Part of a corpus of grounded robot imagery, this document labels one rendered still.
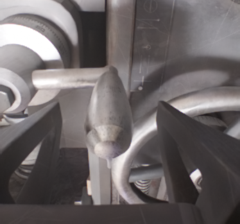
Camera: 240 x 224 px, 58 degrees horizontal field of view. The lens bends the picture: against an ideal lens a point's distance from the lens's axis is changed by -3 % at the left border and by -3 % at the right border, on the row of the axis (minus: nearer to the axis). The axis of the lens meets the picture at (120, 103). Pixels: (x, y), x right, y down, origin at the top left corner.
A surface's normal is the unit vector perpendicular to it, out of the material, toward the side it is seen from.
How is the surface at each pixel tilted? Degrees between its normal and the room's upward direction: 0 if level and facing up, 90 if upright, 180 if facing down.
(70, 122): 90
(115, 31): 90
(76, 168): 90
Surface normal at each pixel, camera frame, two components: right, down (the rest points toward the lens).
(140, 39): 0.03, 0.58
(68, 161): 0.04, -0.81
